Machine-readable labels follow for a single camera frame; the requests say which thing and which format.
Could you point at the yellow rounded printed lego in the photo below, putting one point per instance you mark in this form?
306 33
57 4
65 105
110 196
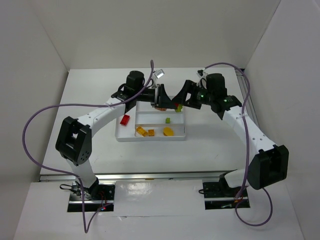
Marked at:
168 132

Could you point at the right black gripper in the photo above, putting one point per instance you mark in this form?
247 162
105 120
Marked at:
189 92

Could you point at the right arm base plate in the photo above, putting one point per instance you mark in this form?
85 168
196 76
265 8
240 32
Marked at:
218 197

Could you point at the red lego brick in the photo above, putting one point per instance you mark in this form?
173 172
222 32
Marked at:
125 120

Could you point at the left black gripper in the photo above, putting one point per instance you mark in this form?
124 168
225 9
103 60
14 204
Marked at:
160 95

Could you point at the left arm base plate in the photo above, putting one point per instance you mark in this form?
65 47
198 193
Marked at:
103 198

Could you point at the tan lego brick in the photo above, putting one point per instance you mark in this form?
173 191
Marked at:
161 109

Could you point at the aluminium rail front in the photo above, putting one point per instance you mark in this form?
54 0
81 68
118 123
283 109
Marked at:
139 176

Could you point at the white divided tray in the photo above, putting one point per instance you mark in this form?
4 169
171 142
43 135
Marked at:
145 116

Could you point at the green lego brick from stack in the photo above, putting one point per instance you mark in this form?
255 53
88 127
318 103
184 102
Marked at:
179 108

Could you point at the small orange lego brick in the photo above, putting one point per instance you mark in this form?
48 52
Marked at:
151 132

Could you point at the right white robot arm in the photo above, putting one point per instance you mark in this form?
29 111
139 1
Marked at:
266 163

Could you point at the yellow lego piece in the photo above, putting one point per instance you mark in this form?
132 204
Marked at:
141 131

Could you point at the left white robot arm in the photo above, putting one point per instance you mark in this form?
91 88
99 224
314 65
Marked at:
74 141

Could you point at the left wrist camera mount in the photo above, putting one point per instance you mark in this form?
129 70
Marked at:
157 74

